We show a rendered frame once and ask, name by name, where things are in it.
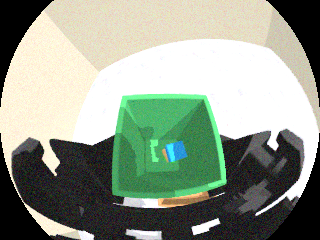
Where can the orange shallow tray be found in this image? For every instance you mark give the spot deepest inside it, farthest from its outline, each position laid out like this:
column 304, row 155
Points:
column 183, row 200

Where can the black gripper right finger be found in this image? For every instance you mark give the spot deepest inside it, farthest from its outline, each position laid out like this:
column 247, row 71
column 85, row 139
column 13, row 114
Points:
column 235, row 152

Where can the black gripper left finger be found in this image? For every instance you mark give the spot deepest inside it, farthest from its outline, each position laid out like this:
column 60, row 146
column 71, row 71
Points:
column 96, row 159

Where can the small blue block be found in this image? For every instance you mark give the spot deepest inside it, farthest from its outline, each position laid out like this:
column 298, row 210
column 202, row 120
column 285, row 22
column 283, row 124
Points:
column 175, row 151

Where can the green square cup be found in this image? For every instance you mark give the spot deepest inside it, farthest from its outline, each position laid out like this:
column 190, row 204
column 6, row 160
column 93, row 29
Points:
column 145, row 124

